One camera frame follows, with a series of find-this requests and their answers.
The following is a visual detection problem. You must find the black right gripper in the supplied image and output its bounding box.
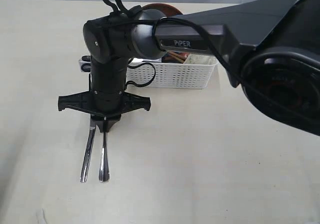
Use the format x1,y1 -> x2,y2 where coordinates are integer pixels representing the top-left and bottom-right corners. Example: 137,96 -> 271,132
57,58 -> 151,133

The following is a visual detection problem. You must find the silver metal table knife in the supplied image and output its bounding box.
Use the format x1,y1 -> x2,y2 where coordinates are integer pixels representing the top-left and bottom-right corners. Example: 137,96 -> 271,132
80,125 -> 96,183

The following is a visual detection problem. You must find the silver metal fork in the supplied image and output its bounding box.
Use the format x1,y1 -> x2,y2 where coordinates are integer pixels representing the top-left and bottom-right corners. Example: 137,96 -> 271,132
98,132 -> 110,182

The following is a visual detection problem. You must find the brown wooden chopstick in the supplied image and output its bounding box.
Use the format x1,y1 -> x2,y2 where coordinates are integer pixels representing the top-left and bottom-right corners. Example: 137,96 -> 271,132
167,51 -> 187,63

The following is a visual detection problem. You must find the white speckled ceramic bowl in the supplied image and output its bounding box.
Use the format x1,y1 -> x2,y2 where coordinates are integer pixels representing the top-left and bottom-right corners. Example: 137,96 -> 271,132
184,54 -> 218,65

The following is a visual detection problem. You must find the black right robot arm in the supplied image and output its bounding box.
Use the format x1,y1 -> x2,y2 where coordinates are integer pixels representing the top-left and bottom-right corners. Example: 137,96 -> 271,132
57,0 -> 320,135

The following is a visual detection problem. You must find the white plastic lattice basket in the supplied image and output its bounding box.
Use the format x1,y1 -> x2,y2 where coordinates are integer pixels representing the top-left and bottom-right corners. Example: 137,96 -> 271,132
126,58 -> 219,89

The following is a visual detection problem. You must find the dark brown round plate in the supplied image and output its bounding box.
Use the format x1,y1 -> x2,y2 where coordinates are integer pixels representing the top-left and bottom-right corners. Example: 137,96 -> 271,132
142,3 -> 183,17

